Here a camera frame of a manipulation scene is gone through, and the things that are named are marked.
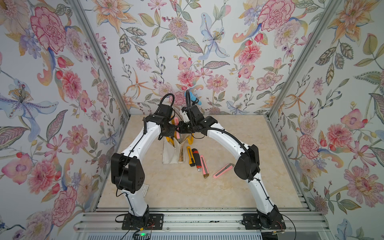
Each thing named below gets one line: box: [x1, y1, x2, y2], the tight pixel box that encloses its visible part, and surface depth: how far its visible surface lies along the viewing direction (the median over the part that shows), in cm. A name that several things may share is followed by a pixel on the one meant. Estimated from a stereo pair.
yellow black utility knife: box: [186, 146, 196, 167], surface depth 99 cm
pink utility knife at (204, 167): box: [200, 155, 209, 179], surface depth 94 cm
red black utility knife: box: [192, 148, 202, 172], surface depth 97 cm
